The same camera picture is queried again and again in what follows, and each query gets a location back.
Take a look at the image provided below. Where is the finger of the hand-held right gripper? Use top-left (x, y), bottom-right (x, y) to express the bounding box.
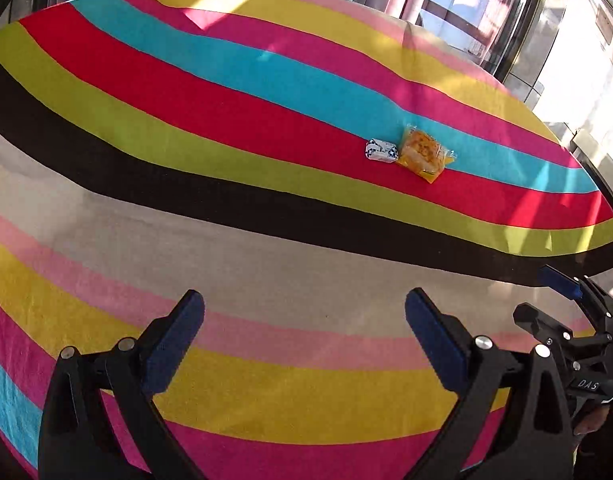
top-left (539, 264), bottom-right (613, 335)
top-left (513, 302), bottom-right (576, 358)

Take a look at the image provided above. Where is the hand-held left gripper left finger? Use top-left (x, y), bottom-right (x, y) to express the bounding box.
top-left (38, 289), bottom-right (206, 480)

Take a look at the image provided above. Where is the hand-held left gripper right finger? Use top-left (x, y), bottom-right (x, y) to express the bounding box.
top-left (405, 287), bottom-right (575, 480)

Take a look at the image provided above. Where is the person's right hand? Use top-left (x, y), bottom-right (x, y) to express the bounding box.
top-left (574, 402), bottom-right (612, 437)

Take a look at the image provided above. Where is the striped tablecloth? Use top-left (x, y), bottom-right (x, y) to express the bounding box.
top-left (0, 0), bottom-right (613, 480)

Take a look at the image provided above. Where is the orange pastry packet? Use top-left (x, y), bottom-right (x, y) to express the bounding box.
top-left (395, 125), bottom-right (458, 186)

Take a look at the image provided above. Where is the blue white candy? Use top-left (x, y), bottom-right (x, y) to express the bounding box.
top-left (365, 138), bottom-right (400, 164)

